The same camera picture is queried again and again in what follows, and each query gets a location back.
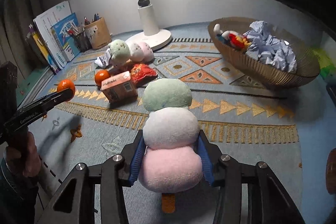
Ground orange tangerine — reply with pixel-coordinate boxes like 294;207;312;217
56;79;76;101
94;69;110;86

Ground tricolor dango plush skewer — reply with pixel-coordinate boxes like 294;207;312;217
139;79;203;213

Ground pink house shaped box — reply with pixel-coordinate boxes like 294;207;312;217
100;71;138;103

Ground small tricolor plush balls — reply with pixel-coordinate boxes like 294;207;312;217
107;39;154;67

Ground large paper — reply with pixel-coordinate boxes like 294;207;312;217
244;21;297;73

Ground white cat plush toy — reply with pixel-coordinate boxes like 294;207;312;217
213;23;251;51

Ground grid paper ball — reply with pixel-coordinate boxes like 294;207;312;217
94;48;111;69

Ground person's left hand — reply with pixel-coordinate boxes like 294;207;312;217
3;131;42;177

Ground green flat book stack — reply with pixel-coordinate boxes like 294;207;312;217
16;67;55;108

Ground patterned blue woven mat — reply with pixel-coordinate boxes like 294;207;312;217
29;43;302;223

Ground blue cover workbook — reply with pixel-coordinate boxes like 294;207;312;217
51;13;80;62

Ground yellow purple book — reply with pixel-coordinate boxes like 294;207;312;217
29;24;60;73

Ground black mesh pen cup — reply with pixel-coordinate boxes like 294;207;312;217
73;32;92;52

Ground dark wooden chair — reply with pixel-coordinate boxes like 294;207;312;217
326;148;336;194

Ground white paper workbook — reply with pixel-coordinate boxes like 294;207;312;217
33;1;71;70

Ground wooden pen holder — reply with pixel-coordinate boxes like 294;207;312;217
84;17;111;50

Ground red snack bag plush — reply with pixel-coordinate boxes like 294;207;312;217
130;64;158;87

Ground white desk lamp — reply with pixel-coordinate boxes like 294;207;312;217
126;0;172;51

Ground brown ribbed glass bowl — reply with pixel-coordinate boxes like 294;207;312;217
207;16;321;90

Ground green tissue pack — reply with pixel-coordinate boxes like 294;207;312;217
313;48;335;83

